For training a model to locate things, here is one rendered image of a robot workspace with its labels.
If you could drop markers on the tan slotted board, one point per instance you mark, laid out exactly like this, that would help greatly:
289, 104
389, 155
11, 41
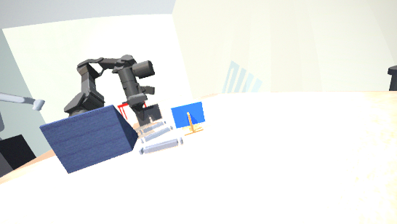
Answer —
192, 128

